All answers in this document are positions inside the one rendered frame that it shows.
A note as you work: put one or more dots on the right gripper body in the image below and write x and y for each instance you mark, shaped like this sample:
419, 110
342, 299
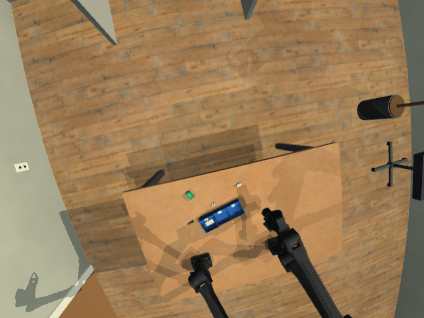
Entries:
267, 226

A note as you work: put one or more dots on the blue rack of bins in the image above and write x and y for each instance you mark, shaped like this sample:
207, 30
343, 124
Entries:
221, 215

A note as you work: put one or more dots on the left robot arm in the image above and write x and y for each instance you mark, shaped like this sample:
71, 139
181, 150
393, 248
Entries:
200, 276

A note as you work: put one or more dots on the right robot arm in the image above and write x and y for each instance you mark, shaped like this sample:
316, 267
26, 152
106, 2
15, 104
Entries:
325, 305

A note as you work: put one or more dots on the small green block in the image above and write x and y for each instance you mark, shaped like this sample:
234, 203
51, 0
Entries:
190, 195

